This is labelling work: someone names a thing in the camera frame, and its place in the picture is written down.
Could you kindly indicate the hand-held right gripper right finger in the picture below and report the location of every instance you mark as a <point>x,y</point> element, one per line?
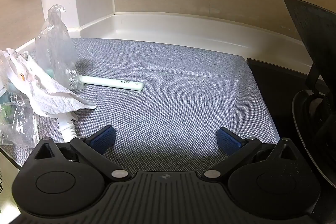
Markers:
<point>228,140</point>

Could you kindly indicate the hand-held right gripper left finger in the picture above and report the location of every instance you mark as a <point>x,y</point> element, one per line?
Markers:
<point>103,138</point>

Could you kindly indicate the white electric toothbrush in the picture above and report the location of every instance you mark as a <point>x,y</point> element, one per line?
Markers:
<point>118,82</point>

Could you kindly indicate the white paper towel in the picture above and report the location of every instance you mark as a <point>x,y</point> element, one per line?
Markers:
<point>44,92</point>

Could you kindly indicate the clear plastic wrapper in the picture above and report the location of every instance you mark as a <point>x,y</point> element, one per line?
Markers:
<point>15,129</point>

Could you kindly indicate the clear plastic bag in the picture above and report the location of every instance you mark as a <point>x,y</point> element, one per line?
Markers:
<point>56,50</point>

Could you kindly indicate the spouted refill pouch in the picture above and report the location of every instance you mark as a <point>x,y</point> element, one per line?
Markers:
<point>67,130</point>

